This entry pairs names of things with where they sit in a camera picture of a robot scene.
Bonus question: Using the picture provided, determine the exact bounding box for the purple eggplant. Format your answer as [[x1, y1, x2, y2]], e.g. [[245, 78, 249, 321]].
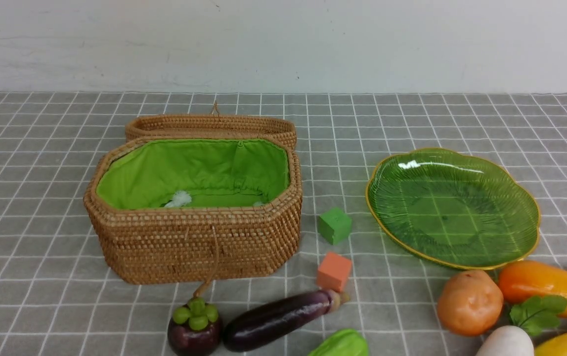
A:
[[221, 289, 350, 353]]

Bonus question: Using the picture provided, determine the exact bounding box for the dark purple mangosteen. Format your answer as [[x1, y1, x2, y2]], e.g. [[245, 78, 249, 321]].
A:
[[167, 297, 223, 356]]

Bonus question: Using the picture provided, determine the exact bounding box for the green chayote vegetable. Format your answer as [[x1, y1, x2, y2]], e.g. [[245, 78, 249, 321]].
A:
[[308, 328, 369, 356]]

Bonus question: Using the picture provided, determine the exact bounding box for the brown potato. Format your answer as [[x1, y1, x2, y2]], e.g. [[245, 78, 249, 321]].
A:
[[436, 269, 504, 337]]

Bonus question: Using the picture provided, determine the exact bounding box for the orange mango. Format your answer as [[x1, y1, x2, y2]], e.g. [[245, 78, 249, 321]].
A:
[[498, 261, 567, 318]]

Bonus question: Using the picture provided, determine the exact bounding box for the white radish with leaves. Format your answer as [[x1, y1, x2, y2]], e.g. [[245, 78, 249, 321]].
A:
[[476, 295, 567, 356]]

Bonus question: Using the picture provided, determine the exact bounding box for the green foam cube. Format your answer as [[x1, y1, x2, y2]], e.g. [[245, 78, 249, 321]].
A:
[[317, 207, 352, 245]]

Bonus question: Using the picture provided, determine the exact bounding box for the orange foam cube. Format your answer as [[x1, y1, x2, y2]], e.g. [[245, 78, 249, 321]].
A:
[[316, 252, 352, 292]]

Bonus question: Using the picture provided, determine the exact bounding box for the woven wicker basket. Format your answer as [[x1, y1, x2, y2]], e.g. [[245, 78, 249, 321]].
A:
[[84, 135, 303, 285]]

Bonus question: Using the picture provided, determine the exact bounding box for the green glass leaf plate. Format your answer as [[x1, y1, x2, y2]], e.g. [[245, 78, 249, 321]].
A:
[[365, 148, 541, 270]]

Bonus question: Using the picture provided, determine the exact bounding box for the grey checkered tablecloth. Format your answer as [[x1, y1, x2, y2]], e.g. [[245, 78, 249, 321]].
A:
[[0, 92, 567, 356]]

